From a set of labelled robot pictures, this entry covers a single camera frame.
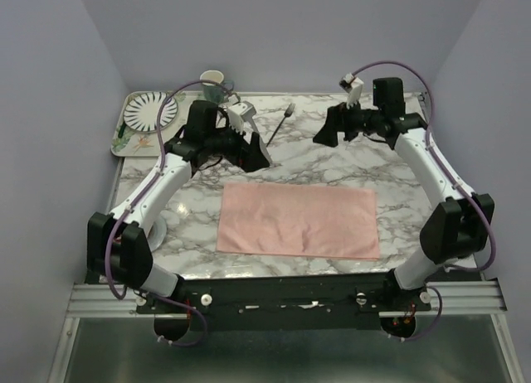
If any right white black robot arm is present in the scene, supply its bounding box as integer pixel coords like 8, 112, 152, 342
313, 73, 494, 310

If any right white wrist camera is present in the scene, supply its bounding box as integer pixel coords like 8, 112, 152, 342
339, 73, 364, 109

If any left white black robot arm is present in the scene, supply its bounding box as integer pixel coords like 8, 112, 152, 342
86, 100, 271, 313

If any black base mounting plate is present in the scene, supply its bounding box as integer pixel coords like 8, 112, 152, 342
136, 269, 432, 332

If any green ceramic mug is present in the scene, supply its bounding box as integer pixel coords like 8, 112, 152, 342
200, 70, 234, 104

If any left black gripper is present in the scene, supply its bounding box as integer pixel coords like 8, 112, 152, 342
205, 118, 270, 173

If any striped white plate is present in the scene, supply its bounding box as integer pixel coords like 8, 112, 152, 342
123, 91, 178, 133

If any aluminium rail frame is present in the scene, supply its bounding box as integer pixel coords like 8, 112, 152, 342
45, 250, 524, 383

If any white saucer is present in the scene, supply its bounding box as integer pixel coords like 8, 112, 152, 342
148, 215, 167, 252

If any black silver fork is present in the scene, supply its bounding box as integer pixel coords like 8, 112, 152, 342
266, 103, 295, 147

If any pink cloth napkin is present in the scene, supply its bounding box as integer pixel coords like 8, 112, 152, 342
216, 182, 380, 259

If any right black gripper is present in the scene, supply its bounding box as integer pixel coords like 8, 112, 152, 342
313, 96, 383, 148

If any leaf pattern serving tray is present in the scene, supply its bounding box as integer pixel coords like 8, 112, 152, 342
110, 91, 196, 158

